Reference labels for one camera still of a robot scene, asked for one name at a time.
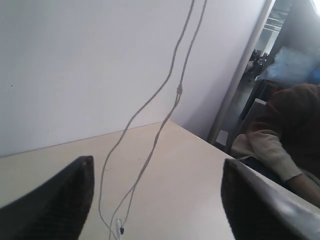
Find seated person in brown sweater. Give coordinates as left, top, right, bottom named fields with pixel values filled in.
left=229, top=83, right=320, bottom=193

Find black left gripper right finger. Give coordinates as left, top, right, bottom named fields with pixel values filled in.
left=221, top=159, right=320, bottom=240

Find white wired earphones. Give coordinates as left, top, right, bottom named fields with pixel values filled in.
left=97, top=0, right=208, bottom=240

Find blue plastic bag pile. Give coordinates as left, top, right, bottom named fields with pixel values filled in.
left=263, top=47, right=320, bottom=86

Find grey metal door frame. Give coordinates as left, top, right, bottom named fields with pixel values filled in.
left=207, top=0, right=275, bottom=145

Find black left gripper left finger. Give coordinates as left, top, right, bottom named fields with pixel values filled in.
left=0, top=156, right=95, bottom=240

